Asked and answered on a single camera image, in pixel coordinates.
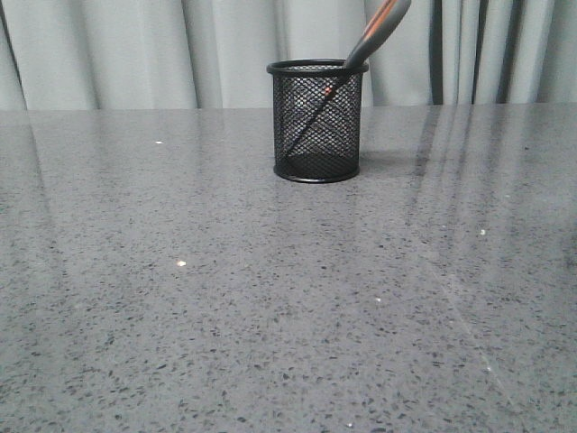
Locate black mesh pen bucket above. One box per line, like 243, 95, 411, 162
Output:
267, 59, 369, 183

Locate grey and orange scissors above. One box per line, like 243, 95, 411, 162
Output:
284, 0, 411, 157

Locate grey curtain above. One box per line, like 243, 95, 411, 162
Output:
1, 1, 576, 110

